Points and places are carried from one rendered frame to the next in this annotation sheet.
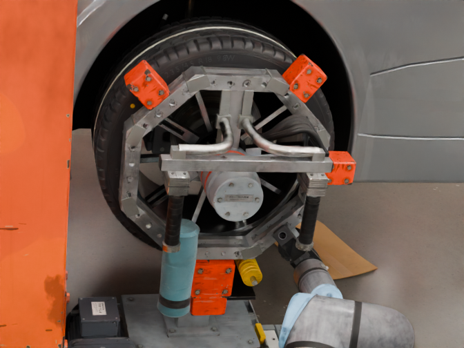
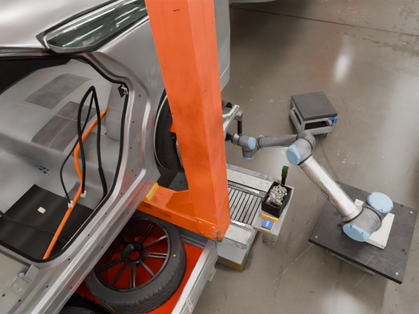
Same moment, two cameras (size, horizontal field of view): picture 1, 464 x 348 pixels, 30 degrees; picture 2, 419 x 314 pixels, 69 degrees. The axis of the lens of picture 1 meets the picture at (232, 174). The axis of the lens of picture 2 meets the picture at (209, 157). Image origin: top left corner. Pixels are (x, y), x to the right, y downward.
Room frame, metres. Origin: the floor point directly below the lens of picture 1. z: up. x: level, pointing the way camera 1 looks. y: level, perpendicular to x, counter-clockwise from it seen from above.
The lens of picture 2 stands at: (0.84, 1.11, 2.32)
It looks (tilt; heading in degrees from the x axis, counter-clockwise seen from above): 47 degrees down; 317
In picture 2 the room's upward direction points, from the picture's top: 8 degrees counter-clockwise
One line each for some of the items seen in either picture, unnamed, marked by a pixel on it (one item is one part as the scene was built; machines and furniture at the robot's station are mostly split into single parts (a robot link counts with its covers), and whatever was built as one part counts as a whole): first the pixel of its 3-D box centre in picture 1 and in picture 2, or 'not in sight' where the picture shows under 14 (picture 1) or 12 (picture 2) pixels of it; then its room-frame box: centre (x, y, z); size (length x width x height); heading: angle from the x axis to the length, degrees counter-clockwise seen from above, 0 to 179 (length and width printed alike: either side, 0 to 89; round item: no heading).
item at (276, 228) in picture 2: not in sight; (274, 207); (1.42, 0.00, 0.44); 0.43 x 0.17 x 0.03; 106
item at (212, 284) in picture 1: (206, 275); not in sight; (2.10, 0.03, 0.48); 0.16 x 0.12 x 0.17; 16
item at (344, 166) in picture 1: (335, 168); not in sight; (2.16, -0.28, 0.85); 0.09 x 0.08 x 0.07; 106
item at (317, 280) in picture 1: (321, 296); (247, 142); (1.87, -0.27, 0.62); 0.12 x 0.09 x 0.10; 16
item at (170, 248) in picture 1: (173, 220); not in sight; (1.79, 0.12, 0.83); 0.04 x 0.04 x 0.16
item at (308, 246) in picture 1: (308, 219); (239, 126); (1.88, -0.21, 0.83); 0.04 x 0.04 x 0.16
